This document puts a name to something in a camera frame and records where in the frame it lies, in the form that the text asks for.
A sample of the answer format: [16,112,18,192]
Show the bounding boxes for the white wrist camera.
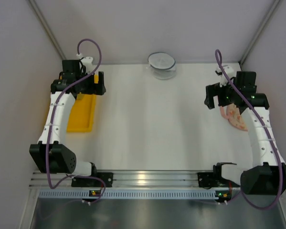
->
[215,65,236,87]
[76,53,94,72]

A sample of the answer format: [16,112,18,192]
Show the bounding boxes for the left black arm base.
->
[71,172,114,187]

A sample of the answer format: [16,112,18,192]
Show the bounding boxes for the yellow plastic tray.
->
[66,73,100,133]

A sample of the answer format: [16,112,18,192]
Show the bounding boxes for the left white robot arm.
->
[29,57,106,176]

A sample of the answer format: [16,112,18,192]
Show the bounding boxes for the slotted cable duct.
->
[39,189,229,200]

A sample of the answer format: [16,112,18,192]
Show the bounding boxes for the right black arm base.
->
[197,162,240,189]

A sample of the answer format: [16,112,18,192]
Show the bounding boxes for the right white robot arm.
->
[204,68,286,195]

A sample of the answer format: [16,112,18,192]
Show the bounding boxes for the floral mesh laundry bag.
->
[220,104,248,132]

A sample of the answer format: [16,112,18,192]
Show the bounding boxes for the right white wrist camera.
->
[215,65,236,87]

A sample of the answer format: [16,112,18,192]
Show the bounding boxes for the aluminium mounting rail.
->
[29,169,286,190]

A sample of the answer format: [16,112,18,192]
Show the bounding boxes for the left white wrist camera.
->
[76,53,94,72]

